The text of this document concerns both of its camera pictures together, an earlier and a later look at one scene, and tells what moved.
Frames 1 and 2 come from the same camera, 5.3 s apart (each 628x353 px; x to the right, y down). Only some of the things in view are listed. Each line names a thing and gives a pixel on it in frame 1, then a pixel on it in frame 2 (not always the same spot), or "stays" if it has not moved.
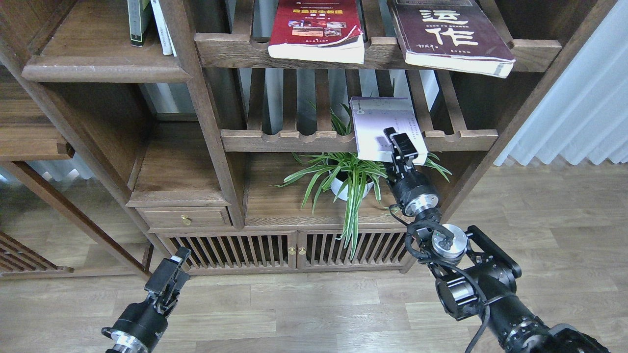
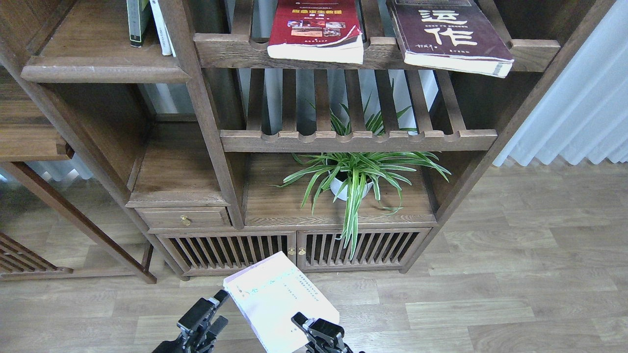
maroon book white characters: [456, 36] stays
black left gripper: [139, 325] -> [195, 322]
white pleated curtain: [585, 114] stays
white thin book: [165, 37] stays
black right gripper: [416, 197] -> [328, 336]
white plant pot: [339, 189] stays
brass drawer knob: [185, 219] stays
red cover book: [322, 30] stays
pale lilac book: [371, 116] -> [267, 294]
